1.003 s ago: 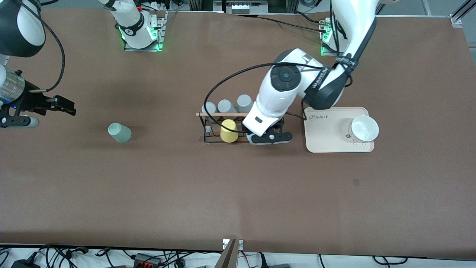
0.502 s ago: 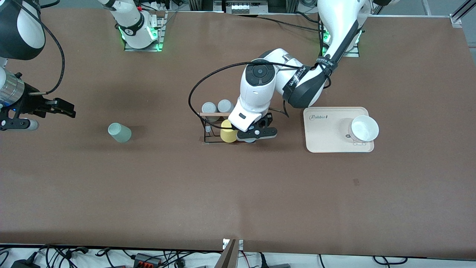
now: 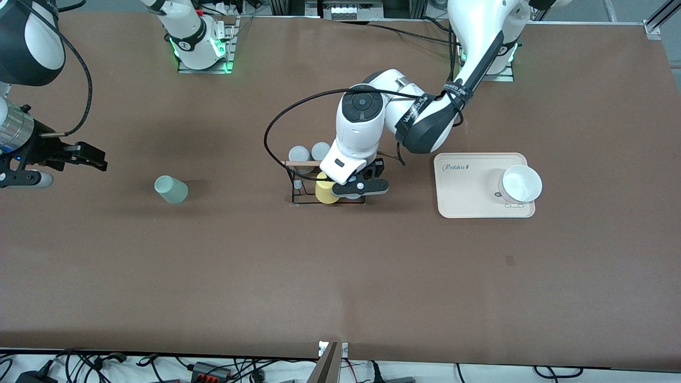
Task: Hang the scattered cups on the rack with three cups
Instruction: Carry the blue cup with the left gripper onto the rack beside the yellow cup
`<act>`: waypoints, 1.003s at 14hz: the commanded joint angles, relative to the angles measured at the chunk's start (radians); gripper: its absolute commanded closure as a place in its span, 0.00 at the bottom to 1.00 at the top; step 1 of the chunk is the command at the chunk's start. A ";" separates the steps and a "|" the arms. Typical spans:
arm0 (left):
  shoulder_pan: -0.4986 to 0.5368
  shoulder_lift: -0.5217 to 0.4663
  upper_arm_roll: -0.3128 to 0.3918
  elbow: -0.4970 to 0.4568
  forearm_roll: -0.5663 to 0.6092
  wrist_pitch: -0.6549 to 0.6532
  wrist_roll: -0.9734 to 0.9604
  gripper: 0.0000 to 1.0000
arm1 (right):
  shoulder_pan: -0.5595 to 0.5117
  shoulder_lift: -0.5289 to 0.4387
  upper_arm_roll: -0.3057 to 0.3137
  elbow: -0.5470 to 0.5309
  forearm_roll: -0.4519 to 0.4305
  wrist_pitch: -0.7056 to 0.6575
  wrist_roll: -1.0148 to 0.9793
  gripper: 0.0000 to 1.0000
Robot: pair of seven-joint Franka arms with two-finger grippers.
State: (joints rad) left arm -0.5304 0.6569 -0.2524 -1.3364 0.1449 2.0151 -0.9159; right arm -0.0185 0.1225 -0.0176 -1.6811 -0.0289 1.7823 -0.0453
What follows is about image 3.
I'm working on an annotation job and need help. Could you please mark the grey box white connectors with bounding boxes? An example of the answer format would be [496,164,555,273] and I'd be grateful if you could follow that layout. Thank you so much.
[322,0,385,20]

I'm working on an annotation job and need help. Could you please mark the beige rabbit print tray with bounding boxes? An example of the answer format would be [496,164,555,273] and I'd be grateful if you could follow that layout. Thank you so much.
[434,153,536,219]

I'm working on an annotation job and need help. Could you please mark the grey camera stand post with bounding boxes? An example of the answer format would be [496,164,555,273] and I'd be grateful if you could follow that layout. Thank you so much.
[308,342,341,383]

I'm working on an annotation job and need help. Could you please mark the yellow plastic cup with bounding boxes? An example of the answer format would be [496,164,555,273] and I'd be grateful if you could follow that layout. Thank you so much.
[315,171,341,205]

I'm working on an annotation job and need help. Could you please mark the black wire cup rack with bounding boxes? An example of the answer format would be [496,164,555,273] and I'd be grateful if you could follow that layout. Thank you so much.
[280,160,369,206]

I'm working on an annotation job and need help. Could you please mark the black power adapter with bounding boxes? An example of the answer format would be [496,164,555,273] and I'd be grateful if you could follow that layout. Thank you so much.
[15,369,56,383]

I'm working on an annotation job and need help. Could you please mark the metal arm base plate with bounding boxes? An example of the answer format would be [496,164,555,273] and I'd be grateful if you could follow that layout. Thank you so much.
[459,48,515,82]
[177,16,235,74]

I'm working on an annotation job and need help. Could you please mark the small white bracket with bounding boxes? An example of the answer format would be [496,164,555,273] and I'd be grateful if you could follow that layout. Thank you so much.
[318,341,349,358]

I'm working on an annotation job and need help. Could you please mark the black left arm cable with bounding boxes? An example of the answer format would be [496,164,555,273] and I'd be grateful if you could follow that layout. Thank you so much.
[263,88,469,187]

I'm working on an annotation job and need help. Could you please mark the pale green plastic cup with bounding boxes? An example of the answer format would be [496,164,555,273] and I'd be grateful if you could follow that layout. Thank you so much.
[154,176,189,205]

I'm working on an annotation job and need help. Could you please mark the black table cable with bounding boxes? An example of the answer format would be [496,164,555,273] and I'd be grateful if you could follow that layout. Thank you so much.
[334,20,453,45]

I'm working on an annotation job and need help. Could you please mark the black orange power strip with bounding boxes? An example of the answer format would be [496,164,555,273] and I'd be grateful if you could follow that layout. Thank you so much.
[190,362,233,382]

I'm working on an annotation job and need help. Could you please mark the white bowl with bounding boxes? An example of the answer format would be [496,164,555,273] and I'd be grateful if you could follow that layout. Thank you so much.
[498,164,543,208]

